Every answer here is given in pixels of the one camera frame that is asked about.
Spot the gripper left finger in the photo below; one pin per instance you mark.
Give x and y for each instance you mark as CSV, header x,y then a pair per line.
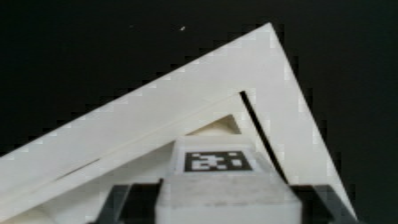
x,y
128,207

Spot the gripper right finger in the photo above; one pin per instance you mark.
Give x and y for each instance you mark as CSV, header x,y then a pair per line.
x,y
323,208

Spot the white table leg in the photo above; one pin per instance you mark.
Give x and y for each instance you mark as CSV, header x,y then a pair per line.
x,y
222,188

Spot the white square tabletop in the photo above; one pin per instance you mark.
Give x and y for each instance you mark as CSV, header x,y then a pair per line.
x,y
229,95

